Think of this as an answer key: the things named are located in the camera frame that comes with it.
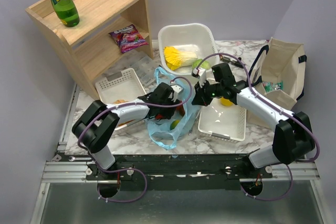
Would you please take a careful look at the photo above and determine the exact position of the red chili pepper toy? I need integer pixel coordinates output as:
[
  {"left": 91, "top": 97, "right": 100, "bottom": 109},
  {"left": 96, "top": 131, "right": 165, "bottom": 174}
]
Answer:
[{"left": 155, "top": 105, "right": 185, "bottom": 120}]

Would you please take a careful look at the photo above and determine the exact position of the yellow lemon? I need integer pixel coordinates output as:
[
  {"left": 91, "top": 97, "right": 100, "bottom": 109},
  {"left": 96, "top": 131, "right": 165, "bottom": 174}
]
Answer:
[{"left": 220, "top": 98, "right": 234, "bottom": 107}]

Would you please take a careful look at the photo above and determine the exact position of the green lettuce toy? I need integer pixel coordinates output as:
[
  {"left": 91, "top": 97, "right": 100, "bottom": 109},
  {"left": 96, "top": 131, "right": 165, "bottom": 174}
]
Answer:
[{"left": 192, "top": 59, "right": 212, "bottom": 70}]

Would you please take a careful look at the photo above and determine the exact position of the green glass bottle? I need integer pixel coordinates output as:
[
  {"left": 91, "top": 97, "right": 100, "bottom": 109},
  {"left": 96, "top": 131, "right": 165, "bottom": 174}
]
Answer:
[{"left": 50, "top": 0, "right": 80, "bottom": 27}]

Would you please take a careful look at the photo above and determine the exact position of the large white plastic tub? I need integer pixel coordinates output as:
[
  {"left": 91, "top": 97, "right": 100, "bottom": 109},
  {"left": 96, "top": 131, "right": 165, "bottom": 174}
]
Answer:
[{"left": 158, "top": 23, "right": 218, "bottom": 85}]

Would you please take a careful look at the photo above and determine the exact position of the orange bread slice toy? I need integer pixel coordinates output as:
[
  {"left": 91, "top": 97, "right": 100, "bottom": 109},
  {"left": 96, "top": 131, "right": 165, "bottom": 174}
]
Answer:
[{"left": 112, "top": 99, "right": 132, "bottom": 127}]

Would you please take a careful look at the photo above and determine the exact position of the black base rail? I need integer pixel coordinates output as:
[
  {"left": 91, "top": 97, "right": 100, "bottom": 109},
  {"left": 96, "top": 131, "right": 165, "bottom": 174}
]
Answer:
[{"left": 52, "top": 153, "right": 279, "bottom": 191}]

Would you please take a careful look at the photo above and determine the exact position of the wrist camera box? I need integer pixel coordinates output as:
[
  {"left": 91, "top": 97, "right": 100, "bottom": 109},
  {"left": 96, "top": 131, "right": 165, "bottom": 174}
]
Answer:
[
  {"left": 170, "top": 84, "right": 184, "bottom": 102},
  {"left": 192, "top": 67, "right": 207, "bottom": 88}
]

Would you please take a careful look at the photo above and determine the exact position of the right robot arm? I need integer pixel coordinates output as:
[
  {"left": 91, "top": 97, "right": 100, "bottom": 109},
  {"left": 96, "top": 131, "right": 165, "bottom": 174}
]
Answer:
[{"left": 192, "top": 63, "right": 316, "bottom": 169}]

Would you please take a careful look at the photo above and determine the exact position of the white perforated plastic basket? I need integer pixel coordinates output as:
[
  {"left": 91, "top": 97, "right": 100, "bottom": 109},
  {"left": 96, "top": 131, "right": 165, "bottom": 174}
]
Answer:
[{"left": 198, "top": 98, "right": 246, "bottom": 142}]

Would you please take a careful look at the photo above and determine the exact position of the green lime toy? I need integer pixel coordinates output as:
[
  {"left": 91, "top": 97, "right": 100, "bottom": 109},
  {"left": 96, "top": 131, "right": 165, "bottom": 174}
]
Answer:
[{"left": 170, "top": 120, "right": 180, "bottom": 130}]

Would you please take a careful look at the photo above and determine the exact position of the light blue plastic grocery bag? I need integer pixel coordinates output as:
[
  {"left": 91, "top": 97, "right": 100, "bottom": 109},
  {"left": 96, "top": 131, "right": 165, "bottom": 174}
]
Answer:
[{"left": 146, "top": 67, "right": 201, "bottom": 150}]

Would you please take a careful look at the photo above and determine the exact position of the pink candy bag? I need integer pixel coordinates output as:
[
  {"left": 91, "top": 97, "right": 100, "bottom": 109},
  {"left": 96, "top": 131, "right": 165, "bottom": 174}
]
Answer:
[{"left": 109, "top": 24, "right": 148, "bottom": 54}]

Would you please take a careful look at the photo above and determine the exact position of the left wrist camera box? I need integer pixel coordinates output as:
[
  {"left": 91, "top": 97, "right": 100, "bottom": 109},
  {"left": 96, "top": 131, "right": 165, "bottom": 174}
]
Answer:
[{"left": 170, "top": 84, "right": 184, "bottom": 102}]

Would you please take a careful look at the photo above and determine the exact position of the small black tool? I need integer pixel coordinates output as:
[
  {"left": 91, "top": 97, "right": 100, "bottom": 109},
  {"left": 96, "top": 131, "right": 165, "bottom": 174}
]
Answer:
[{"left": 219, "top": 54, "right": 245, "bottom": 68}]

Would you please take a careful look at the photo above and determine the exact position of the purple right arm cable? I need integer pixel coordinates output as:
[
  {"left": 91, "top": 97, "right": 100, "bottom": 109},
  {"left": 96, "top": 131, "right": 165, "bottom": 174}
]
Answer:
[{"left": 198, "top": 52, "right": 321, "bottom": 201}]

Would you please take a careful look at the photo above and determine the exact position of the green snack packet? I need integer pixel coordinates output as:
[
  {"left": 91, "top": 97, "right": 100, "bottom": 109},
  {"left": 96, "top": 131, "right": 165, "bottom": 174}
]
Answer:
[{"left": 263, "top": 81, "right": 283, "bottom": 93}]

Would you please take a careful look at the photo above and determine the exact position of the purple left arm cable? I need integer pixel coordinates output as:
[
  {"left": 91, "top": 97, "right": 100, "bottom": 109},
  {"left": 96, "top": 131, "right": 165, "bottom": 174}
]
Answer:
[{"left": 77, "top": 77, "right": 193, "bottom": 204}]

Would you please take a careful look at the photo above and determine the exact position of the yellow cabbage toy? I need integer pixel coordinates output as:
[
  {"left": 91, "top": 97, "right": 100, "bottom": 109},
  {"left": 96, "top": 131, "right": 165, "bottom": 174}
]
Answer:
[{"left": 164, "top": 47, "right": 198, "bottom": 70}]

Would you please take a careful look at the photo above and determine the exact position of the wooden shelf unit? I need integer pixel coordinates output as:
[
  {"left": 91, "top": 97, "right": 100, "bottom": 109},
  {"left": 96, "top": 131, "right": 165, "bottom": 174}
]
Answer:
[{"left": 26, "top": 0, "right": 153, "bottom": 100}]

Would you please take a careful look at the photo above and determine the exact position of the clear plastic organizer box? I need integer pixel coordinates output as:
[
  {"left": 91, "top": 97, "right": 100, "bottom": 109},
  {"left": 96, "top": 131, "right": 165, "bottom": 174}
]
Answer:
[{"left": 102, "top": 51, "right": 159, "bottom": 87}]

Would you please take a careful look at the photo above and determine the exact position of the floral canvas tote bag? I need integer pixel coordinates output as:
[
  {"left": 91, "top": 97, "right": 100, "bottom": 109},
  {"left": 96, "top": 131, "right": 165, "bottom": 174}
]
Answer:
[{"left": 249, "top": 38, "right": 307, "bottom": 110}]

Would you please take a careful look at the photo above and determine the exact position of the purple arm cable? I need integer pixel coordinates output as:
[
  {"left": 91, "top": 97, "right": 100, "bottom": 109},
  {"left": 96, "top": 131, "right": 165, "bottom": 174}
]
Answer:
[
  {"left": 77, "top": 77, "right": 193, "bottom": 204},
  {"left": 198, "top": 52, "right": 321, "bottom": 201}
]

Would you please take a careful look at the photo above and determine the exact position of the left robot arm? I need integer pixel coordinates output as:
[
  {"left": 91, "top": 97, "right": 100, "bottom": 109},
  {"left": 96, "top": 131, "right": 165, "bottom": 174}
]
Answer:
[{"left": 71, "top": 83, "right": 183, "bottom": 170}]

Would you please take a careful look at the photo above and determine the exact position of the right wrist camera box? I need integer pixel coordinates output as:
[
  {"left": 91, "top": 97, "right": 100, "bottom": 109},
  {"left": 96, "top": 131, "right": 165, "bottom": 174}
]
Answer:
[{"left": 192, "top": 67, "right": 207, "bottom": 88}]

